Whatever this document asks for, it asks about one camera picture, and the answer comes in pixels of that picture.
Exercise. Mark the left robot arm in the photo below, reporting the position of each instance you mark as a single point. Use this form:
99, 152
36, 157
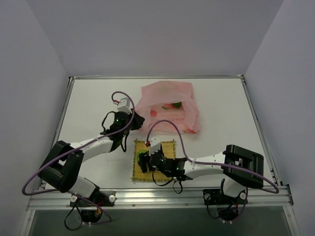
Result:
63, 162

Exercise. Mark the green fake guava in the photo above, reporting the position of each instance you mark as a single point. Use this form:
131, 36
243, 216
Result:
142, 157

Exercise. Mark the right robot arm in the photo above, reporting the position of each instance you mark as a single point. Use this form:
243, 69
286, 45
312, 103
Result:
242, 168

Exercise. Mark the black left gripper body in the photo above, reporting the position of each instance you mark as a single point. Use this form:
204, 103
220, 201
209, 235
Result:
137, 120

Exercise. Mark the aluminium table frame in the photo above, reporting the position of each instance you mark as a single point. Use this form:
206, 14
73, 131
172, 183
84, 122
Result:
237, 116

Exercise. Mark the pink plastic bag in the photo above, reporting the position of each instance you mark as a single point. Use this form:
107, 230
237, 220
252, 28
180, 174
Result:
155, 104

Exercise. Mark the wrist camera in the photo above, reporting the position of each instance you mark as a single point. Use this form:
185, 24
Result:
124, 105
154, 145

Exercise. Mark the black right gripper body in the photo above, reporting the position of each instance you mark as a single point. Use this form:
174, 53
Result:
143, 162

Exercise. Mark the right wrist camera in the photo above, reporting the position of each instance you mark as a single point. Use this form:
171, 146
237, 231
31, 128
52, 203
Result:
154, 145

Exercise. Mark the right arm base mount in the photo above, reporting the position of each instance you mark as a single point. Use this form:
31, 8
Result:
222, 207

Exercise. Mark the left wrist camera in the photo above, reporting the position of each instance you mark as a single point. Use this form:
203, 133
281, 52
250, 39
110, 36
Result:
124, 105

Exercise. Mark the green fake pear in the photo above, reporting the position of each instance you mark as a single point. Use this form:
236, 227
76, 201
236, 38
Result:
177, 105

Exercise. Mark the woven bamboo mat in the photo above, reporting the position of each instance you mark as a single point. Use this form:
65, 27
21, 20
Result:
169, 151

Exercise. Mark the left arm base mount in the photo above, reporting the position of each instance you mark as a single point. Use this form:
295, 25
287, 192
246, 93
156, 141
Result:
91, 209

